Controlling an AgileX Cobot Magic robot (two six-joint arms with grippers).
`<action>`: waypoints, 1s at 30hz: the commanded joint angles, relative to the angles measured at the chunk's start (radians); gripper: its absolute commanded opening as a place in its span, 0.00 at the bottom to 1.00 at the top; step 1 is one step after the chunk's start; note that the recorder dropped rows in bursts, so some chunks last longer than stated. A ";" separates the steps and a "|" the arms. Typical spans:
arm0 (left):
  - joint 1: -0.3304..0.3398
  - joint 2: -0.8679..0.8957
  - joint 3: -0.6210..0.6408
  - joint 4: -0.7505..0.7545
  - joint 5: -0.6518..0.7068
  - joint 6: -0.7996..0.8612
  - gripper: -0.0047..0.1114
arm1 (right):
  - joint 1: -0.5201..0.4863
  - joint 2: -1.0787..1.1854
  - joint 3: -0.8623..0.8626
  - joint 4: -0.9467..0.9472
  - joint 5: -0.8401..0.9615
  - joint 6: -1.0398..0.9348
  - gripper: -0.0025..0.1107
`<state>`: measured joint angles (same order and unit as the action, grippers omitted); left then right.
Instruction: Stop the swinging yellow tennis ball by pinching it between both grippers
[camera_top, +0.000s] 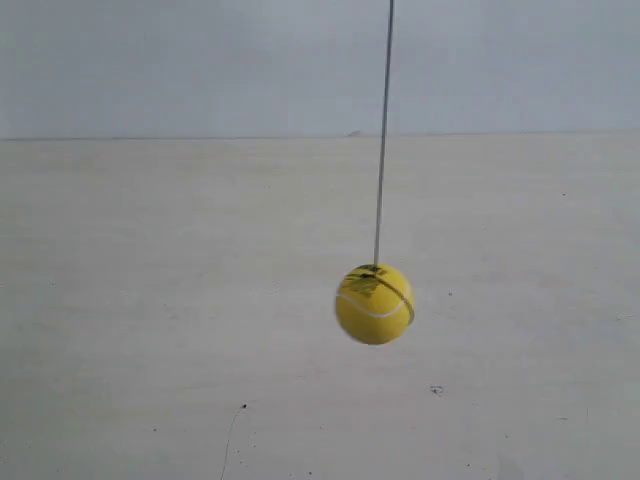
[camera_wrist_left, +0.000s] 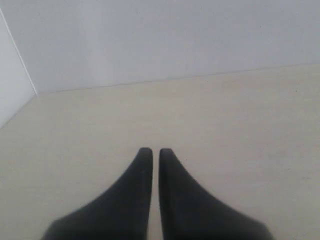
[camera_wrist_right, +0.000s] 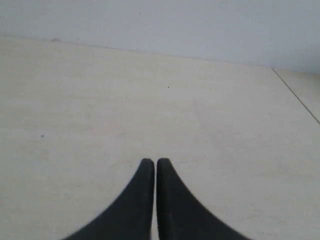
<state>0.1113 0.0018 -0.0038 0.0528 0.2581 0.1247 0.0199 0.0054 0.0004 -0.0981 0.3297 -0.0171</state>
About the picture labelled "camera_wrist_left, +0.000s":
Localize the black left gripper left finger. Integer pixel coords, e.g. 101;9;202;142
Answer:
42;147;153;240

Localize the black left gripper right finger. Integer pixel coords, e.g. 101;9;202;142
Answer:
158;148;274;240

